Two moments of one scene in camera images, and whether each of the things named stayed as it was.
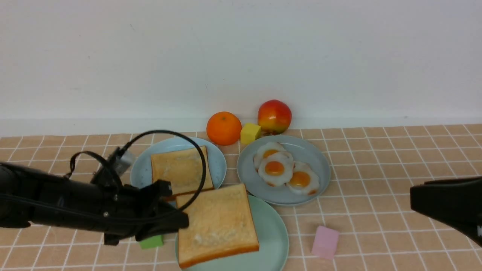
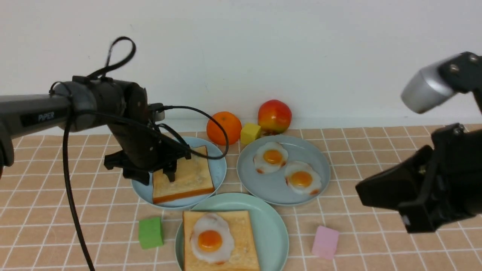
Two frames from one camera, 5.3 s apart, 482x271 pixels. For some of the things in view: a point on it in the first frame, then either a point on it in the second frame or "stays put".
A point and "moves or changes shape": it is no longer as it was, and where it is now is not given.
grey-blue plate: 303,150 stays put
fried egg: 304,179 stays put
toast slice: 183,169 stays put
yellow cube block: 249,133 stays put
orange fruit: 224,128 stays put
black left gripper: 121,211 → 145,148
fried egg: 265,149 stays put
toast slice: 221,224 moves or changes shape
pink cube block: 325,243 stays put
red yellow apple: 274,116 stays put
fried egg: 276,169 → 211,240
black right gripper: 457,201 → 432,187
